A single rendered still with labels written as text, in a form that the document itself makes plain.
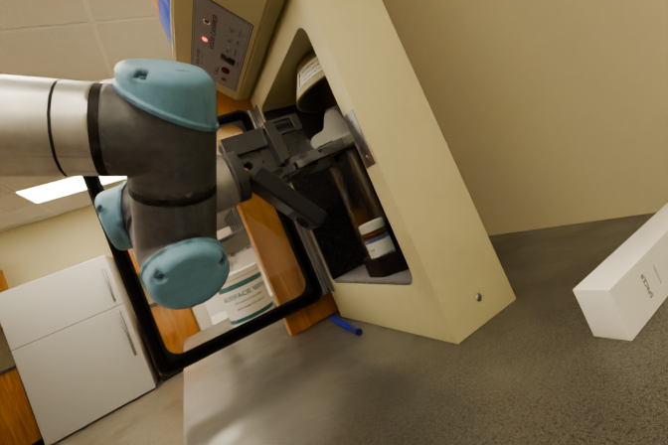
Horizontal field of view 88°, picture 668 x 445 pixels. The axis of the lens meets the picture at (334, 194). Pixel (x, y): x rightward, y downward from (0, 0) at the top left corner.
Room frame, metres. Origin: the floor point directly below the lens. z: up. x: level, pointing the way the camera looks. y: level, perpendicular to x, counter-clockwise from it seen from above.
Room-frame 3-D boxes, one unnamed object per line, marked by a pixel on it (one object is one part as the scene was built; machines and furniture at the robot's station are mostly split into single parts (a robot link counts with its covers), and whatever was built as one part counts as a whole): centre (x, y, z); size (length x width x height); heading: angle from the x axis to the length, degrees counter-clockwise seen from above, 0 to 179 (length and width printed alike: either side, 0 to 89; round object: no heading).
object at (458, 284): (0.60, -0.10, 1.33); 0.32 x 0.25 x 0.77; 26
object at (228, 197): (0.46, 0.14, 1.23); 0.08 x 0.05 x 0.08; 27
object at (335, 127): (0.49, -0.04, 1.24); 0.09 x 0.03 x 0.06; 86
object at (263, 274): (0.62, 0.24, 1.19); 0.30 x 0.01 x 0.40; 107
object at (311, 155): (0.48, 0.00, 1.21); 0.09 x 0.05 x 0.02; 86
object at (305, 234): (0.67, 0.08, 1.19); 0.03 x 0.02 x 0.39; 26
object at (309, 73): (0.57, -0.09, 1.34); 0.18 x 0.18 x 0.05
